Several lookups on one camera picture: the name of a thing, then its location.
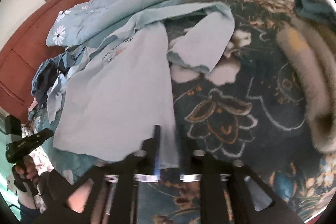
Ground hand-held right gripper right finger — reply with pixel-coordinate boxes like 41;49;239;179
181;135;302;224

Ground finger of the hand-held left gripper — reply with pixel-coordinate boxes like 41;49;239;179
29;128;55;147

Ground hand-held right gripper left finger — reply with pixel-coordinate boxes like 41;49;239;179
42;124;161;224

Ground light blue t-shirt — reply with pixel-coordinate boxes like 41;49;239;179
52;1;235;169

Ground person's left forearm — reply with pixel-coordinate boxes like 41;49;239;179
16;185;40;223

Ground person's left hand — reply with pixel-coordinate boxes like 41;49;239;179
14;157;40;185

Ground pink cloth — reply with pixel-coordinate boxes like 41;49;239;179
28;97;40;112

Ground medium blue garment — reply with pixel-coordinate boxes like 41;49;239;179
31;52;71;109

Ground red wooden headboard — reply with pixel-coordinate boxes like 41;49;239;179
0;0;102;122

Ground daisy print quilt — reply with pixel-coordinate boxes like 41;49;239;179
46;0;289;47

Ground teal cloth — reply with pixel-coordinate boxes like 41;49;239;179
293;0;332;26

